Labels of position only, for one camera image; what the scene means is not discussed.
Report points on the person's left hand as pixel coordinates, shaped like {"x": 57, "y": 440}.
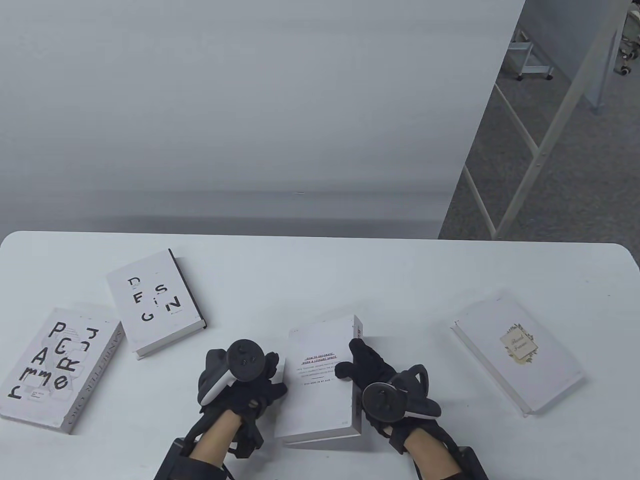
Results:
{"x": 260, "y": 397}

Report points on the person's right hand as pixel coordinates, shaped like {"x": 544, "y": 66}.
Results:
{"x": 370, "y": 362}

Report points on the white book small text lines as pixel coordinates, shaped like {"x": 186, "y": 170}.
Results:
{"x": 320, "y": 400}

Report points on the white book black spine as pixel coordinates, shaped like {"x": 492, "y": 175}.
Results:
{"x": 150, "y": 300}

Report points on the white book blue floral cover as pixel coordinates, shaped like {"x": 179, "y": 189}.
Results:
{"x": 520, "y": 370}

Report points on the white book jumbled black letters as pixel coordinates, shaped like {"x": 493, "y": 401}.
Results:
{"x": 50, "y": 360}

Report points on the person's left forearm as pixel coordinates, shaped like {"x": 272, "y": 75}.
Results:
{"x": 215, "y": 435}

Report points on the person's right forearm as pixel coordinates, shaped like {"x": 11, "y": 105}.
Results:
{"x": 430, "y": 450}

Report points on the black and white controller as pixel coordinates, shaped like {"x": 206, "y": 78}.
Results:
{"x": 245, "y": 360}
{"x": 382, "y": 400}

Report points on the white backdrop board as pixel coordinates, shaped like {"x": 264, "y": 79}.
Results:
{"x": 250, "y": 100}

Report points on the white wheeled cart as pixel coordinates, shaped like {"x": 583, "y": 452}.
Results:
{"x": 537, "y": 73}

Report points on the grey partition panel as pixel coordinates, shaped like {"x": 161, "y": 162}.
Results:
{"x": 600, "y": 75}

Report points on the office chair base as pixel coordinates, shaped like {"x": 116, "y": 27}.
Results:
{"x": 625, "y": 70}

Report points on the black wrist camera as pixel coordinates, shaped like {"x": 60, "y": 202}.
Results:
{"x": 247, "y": 437}

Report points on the white metal support frame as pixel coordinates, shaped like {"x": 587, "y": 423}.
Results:
{"x": 581, "y": 75}

